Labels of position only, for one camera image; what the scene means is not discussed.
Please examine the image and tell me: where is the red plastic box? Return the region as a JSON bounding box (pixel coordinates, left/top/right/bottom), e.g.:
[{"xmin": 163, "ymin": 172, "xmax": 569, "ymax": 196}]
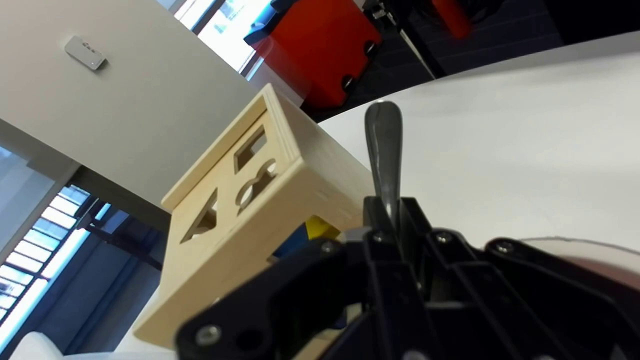
[{"xmin": 256, "ymin": 0, "xmax": 386, "ymax": 112}]

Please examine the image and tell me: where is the blue and yellow toy block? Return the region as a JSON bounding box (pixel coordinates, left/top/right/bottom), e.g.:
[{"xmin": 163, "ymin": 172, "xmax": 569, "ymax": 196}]
[{"xmin": 272, "ymin": 215, "xmax": 342, "ymax": 258}]

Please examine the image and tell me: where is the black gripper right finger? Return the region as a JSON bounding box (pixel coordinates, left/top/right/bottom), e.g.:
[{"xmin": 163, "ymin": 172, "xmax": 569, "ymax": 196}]
[{"xmin": 398, "ymin": 196, "xmax": 640, "ymax": 360}]

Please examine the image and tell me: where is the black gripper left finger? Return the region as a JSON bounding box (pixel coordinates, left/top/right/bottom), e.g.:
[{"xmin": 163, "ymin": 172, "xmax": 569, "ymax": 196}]
[{"xmin": 175, "ymin": 196, "xmax": 428, "ymax": 360}]

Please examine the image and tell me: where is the wooden shape sorter box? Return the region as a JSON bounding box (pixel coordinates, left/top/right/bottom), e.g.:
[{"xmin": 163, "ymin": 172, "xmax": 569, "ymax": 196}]
[{"xmin": 131, "ymin": 83, "xmax": 374, "ymax": 353}]

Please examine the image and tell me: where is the metal spoon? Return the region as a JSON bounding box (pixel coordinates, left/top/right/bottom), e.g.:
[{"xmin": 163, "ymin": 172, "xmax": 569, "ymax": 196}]
[{"xmin": 362, "ymin": 100, "xmax": 406, "ymax": 226}]

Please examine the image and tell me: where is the window with blinds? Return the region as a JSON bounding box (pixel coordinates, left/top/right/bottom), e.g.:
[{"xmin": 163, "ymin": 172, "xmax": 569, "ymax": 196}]
[{"xmin": 0, "ymin": 183, "xmax": 168, "ymax": 360}]

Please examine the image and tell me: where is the small grey wall plate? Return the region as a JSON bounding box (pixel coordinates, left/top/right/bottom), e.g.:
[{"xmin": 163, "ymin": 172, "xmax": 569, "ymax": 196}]
[{"xmin": 61, "ymin": 37, "xmax": 108, "ymax": 74}]

